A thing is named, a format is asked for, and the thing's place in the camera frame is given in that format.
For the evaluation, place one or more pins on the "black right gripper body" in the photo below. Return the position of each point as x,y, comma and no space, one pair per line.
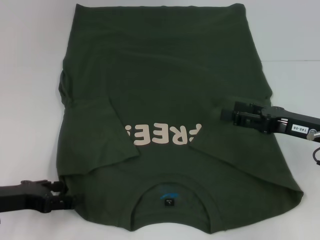
287,122

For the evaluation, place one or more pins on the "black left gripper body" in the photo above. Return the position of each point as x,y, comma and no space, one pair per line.
25,197

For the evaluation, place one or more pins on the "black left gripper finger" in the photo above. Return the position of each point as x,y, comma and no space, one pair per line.
58,188
67,202

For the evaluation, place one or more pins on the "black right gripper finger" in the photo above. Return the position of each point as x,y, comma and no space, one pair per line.
250,121
246,107

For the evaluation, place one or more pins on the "dark green FREE t-shirt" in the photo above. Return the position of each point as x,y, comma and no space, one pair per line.
165,75

